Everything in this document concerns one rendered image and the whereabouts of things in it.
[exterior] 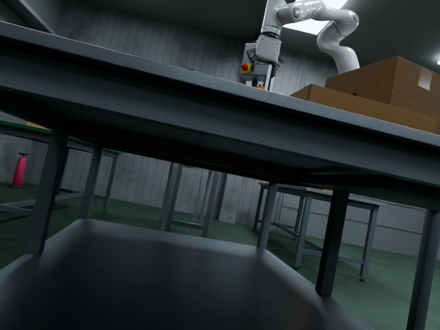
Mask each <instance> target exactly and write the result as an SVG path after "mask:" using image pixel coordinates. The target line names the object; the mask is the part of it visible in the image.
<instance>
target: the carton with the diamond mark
mask: <svg viewBox="0 0 440 330"><path fill-rule="evenodd" d="M325 88H329V89H332V90H336V91H339V92H344V93H347V94H351V95H354V96H358V97H361V98H366V99H368V100H373V101H377V102H380V103H385V104H388V105H392V106H395V107H399V108H402V109H406V110H409V111H414V112H417V113H421V114H424V115H428V116H431V117H435V118H438V119H437V127H436V131H435V134H436V135H439V136H440V75H439V74H437V73H435V72H433V71H432V70H430V69H428V68H426V67H424V66H422V65H418V64H415V63H413V62H411V61H409V60H406V59H404V58H402V57H401V56H395V57H392V58H388V59H386V60H382V61H380V62H376V63H373V64H370V65H366V66H364V67H361V68H357V69H354V70H351V71H348V72H345V73H342V74H339V75H335V76H333V77H329V78H327V79H326V82H325Z"/></svg>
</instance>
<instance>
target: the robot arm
mask: <svg viewBox="0 0 440 330"><path fill-rule="evenodd" d="M309 19H313V20H315V21H334V22H332V23H331V24H330V25H328V26H327V27H326V28H325V29H324V30H323V31H322V32H321V33H320V34H319V35H318V38H317V46H318V48H319V49H320V50H321V51H322V52H325V53H327V54H329V55H331V56H332V57H333V59H334V60H335V63H336V66H337V69H338V72H339V74H342V73H345V72H348V71H351V70H354V69H357V68H359V62H358V58H357V56H356V53H355V52H354V50H353V49H351V48H349V47H346V46H340V45H339V43H340V41H341V40H343V39H344V38H345V37H347V36H348V35H349V34H351V33H352V32H353V31H354V30H355V29H356V28H357V27H358V24H359V18H358V16H357V14H356V13H355V12H353V11H351V10H344V9H334V8H332V7H330V6H328V5H327V4H325V3H324V2H323V1H322V0H302V1H297V2H294V3H289V4H286V2H285V1H284V0H268V1H267V4H266V10H265V15H264V19H263V25H262V29H261V35H260V36H259V38H258V40H257V44H256V46H255V48H252V49H250V50H247V55H248V58H249V60H250V63H251V65H250V70H251V71H250V73H252V72H253V71H254V69H255V61H258V62H263V63H265V64H269V65H272V67H273V69H272V72H271V76H270V78H271V79H272V78H273V77H275V75H276V70H277V69H278V68H279V67H280V66H281V65H282V64H283V63H284V62H285V61H284V60H283V59H282V57H281V56H280V55H279V50H280V40H279V39H280V33H281V30H282V27H283V26H284V25H287V24H294V23H297V22H302V21H305V20H309ZM252 52H254V53H253V56H252V55H251V53H252ZM278 60H279V61H280V63H279V64H277V63H276V62H277V61H278Z"/></svg>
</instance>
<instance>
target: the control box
mask: <svg viewBox="0 0 440 330"><path fill-rule="evenodd" d="M255 46H256V43H246V46H245V50H244V56H243V60H242V64H244V63H246V64H248V69H247V70H243V69H242V66H241V70H240V76H241V78H243V80H245V81H257V82H264V78H265V77H266V76H267V72H268V66H269V64H268V65H259V64H255V69H254V71H253V72H252V73H250V71H251V70H250V65H251V63H250V60H249V58H248V55H247V51H248V50H250V49H252V48H255Z"/></svg>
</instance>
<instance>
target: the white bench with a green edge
mask: <svg viewBox="0 0 440 330"><path fill-rule="evenodd" d="M50 133H51V130H48V129H44V128H38V127H34V126H28V125H25V124H19V123H15V122H9V121H5V120H0V134H6V135H10V136H15V137H18V138H24V139H29V140H33V141H38V142H41V143H47V144H48V142H49V138H50ZM69 149H74V150H78V151H84V152H88V153H93V150H94V146H93V145H91V144H88V143H85V142H83V141H80V140H77V139H75V138H72V137H69V138H68V142H67V147H66V150H65V156H64V161H63V164H62V170H61V174H60V179H59V182H58V188H57V191H56V196H55V200H54V204H56V202H55V201H58V200H63V199H67V198H74V197H78V196H83V194H84V193H83V192H79V191H72V190H69V189H63V188H61V185H62V179H63V176H64V171H65V165H66V162H67V157H68V153H69ZM119 154H122V155H123V152H121V151H115V150H111V149H105V148H104V149H103V154H102V155H104V156H110V157H113V163H112V167H111V172H110V175H109V181H108V184H107V190H106V194H105V196H100V195H96V194H94V196H93V198H99V199H102V200H104V203H103V208H102V209H103V210H104V211H103V213H106V212H105V210H107V207H108V204H109V199H110V195H111V189H112V186H113V180H114V176H115V171H116V167H117V162H118V158H119ZM60 191H61V192H65V193H71V194H65V195H60V196H59V194H60ZM31 205H35V199H34V200H26V201H21V202H13V203H8V204H0V210H1V211H7V212H11V213H18V214H22V215H28V216H32V213H33V210H29V209H24V208H21V207H24V206H31Z"/></svg>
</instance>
